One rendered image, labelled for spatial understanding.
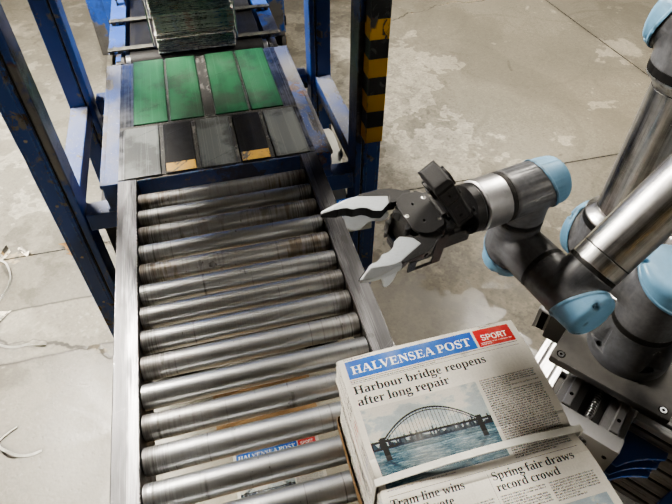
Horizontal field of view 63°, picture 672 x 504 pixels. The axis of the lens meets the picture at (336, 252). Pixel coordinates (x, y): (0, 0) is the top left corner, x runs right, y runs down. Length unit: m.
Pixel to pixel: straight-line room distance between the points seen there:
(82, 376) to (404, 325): 1.20
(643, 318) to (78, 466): 1.67
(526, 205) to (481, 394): 0.27
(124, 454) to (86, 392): 1.11
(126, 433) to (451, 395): 0.58
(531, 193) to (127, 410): 0.79
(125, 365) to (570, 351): 0.87
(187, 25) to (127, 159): 0.69
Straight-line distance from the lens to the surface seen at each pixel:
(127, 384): 1.14
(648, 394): 1.18
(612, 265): 0.81
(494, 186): 0.77
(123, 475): 1.05
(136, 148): 1.70
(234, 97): 1.87
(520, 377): 0.84
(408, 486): 0.74
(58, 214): 1.69
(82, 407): 2.14
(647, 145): 0.98
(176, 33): 2.18
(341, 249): 1.28
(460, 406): 0.80
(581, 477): 0.80
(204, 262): 1.30
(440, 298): 2.26
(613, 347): 1.15
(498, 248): 0.87
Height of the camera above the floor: 1.72
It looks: 46 degrees down
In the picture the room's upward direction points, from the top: straight up
